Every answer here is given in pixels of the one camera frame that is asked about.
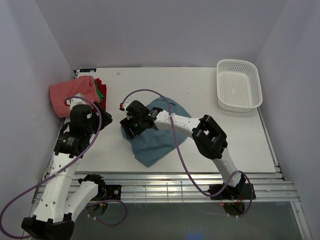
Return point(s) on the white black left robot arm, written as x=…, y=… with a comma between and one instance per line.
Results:
x=55, y=215

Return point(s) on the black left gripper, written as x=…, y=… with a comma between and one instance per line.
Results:
x=106, y=117

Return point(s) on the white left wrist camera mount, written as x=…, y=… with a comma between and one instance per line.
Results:
x=74, y=101

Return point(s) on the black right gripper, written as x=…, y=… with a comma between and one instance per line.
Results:
x=126, y=124

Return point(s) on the dark red folded t shirt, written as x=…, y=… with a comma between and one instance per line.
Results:
x=104, y=103

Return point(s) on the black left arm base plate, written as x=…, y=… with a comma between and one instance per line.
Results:
x=109, y=192

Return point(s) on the blue label sticker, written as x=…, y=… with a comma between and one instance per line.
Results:
x=87, y=70

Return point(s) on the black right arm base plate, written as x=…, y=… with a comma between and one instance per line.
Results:
x=246, y=192

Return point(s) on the white perforated plastic basket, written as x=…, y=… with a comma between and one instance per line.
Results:
x=238, y=86

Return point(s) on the aluminium table front rail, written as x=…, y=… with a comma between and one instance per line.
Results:
x=177, y=188

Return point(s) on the green folded t shirt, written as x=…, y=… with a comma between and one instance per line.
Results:
x=99, y=89

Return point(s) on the blue t shirt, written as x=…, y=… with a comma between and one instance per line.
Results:
x=152, y=145

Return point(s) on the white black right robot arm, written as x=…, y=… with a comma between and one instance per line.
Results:
x=209, y=138

